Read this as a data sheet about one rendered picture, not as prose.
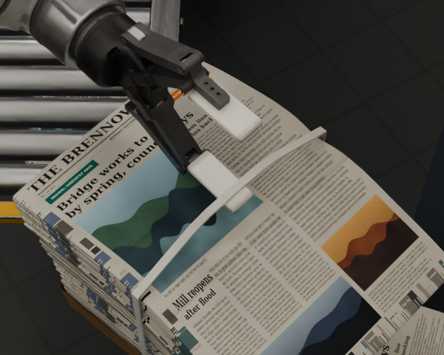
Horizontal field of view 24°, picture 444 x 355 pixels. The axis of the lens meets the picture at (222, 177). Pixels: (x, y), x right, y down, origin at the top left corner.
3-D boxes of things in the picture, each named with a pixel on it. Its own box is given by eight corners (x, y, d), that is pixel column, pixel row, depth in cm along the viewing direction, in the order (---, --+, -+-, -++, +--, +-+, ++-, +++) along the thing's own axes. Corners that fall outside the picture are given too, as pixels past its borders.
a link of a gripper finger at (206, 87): (192, 69, 97) (192, 51, 94) (230, 101, 95) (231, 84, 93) (180, 78, 96) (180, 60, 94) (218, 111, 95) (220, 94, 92)
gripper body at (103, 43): (124, -7, 104) (188, 47, 102) (127, 42, 112) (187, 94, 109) (68, 34, 102) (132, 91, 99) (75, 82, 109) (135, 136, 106)
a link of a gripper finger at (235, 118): (209, 79, 97) (209, 75, 97) (263, 125, 95) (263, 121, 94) (187, 98, 96) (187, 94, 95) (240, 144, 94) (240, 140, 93)
